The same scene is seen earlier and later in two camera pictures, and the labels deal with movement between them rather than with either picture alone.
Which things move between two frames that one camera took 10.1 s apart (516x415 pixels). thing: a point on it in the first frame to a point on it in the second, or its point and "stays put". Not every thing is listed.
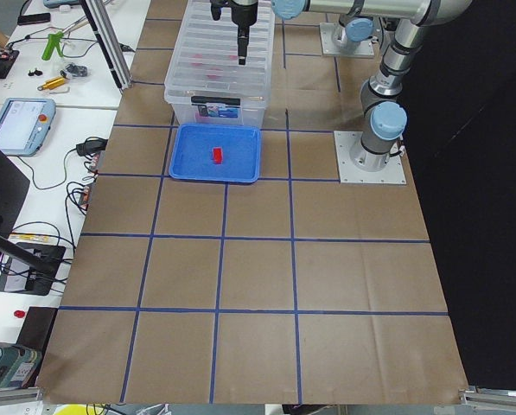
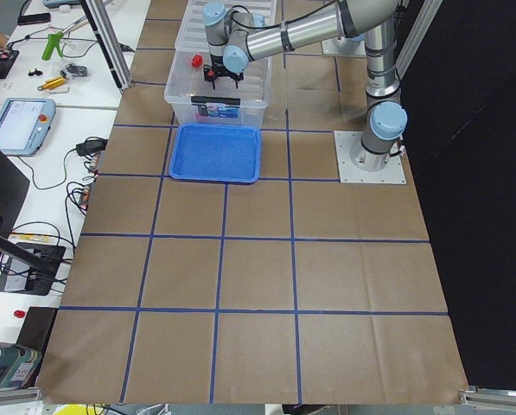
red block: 217,156 to 197,60
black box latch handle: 217,100 stays put
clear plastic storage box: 205,83 stays put
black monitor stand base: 30,269 stays put
